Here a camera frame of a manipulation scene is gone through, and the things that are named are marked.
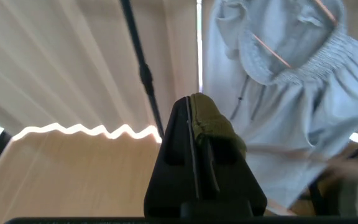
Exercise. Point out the pink clothes hanger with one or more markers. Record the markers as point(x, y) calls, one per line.
point(272, 52)

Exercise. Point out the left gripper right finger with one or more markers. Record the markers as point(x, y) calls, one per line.
point(232, 180)

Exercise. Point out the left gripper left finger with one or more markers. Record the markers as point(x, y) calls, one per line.
point(172, 174)

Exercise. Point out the green garment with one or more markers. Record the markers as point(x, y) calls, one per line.
point(210, 118)

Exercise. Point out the beige curtain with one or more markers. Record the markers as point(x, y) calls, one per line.
point(57, 62)

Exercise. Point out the pale grey shorts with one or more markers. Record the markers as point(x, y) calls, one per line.
point(291, 118)

